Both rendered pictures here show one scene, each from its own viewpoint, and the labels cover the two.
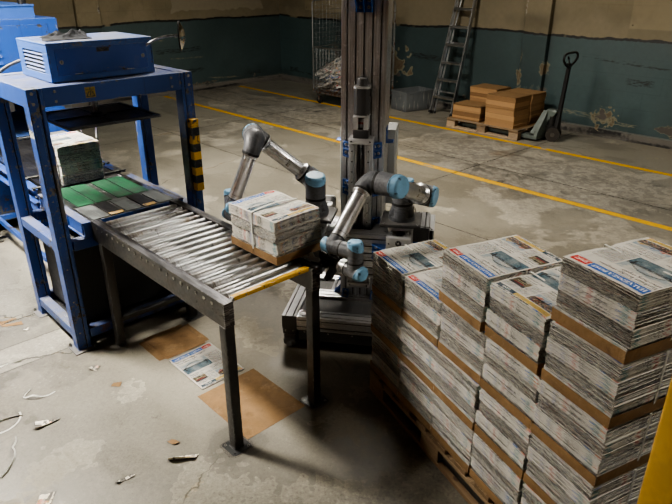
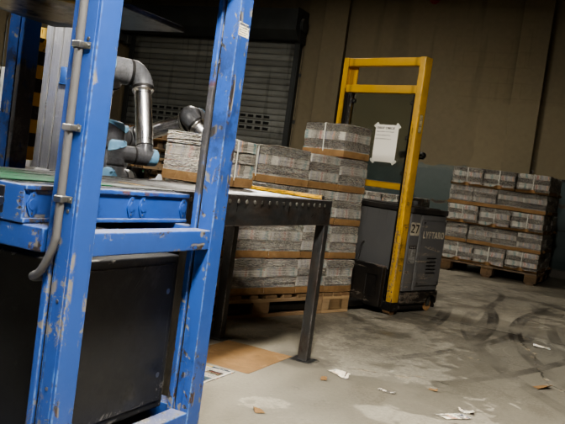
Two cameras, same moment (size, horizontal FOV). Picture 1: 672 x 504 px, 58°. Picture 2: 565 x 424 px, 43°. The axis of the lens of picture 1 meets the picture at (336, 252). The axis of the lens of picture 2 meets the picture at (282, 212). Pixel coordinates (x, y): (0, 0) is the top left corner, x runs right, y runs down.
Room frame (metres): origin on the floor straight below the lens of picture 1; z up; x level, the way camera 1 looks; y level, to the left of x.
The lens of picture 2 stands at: (3.73, 3.72, 0.90)
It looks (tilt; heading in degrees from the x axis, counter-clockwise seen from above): 3 degrees down; 249
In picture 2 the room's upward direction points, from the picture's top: 8 degrees clockwise
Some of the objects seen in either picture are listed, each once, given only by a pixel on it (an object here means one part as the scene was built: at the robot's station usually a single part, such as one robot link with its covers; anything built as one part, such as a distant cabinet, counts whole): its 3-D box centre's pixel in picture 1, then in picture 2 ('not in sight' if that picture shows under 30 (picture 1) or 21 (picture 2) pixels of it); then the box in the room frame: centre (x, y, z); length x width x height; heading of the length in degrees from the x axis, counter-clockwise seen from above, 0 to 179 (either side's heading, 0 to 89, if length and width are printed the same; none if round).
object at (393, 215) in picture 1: (401, 209); not in sight; (3.22, -0.37, 0.87); 0.15 x 0.15 x 0.10
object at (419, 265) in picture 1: (468, 373); (248, 246); (2.30, -0.60, 0.42); 1.17 x 0.39 x 0.83; 26
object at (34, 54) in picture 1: (87, 55); not in sight; (3.66, 1.44, 1.65); 0.60 x 0.45 x 0.20; 133
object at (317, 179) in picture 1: (315, 184); (111, 133); (3.31, 0.12, 0.98); 0.13 x 0.12 x 0.14; 12
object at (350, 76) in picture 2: not in sight; (336, 172); (1.39, -1.40, 0.97); 0.09 x 0.09 x 1.75; 26
